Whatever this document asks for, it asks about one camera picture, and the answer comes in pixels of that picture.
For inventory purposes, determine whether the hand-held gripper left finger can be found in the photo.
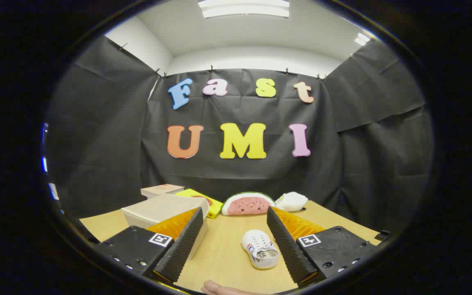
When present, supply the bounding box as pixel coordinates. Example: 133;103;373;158
93;207;204;285

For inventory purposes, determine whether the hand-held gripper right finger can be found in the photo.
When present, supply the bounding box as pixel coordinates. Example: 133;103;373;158
266;206;380;287

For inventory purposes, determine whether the beige fabric storage box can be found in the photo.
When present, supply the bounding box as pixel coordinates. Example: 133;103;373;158
121;194;210;261

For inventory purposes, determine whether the beige book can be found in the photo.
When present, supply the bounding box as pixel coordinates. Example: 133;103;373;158
141;184;185;199

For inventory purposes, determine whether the white plush toy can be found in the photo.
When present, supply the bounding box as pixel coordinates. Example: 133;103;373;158
275;191;309;212

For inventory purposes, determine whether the yellow book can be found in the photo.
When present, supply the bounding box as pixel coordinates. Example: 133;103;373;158
175;188;223;219

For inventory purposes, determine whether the watermelon slice plush toy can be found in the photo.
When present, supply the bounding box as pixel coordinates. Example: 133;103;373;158
221;192;276;216

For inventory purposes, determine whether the white canvas shoe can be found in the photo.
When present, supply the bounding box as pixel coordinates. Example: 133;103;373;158
242;229;280;270

